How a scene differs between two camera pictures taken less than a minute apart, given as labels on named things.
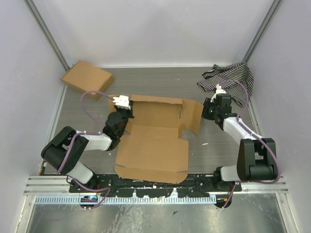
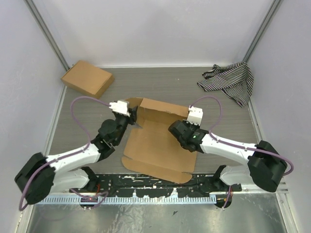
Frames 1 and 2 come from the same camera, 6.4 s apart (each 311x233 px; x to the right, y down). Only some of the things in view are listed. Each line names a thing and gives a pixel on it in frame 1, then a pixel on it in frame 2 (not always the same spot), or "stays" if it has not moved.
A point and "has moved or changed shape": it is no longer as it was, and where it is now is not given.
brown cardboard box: x=150 y=149 has moved or changed shape
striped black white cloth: x=236 y=79 stays
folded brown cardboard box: x=86 y=77 stays
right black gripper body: x=208 y=112 -> x=193 y=126
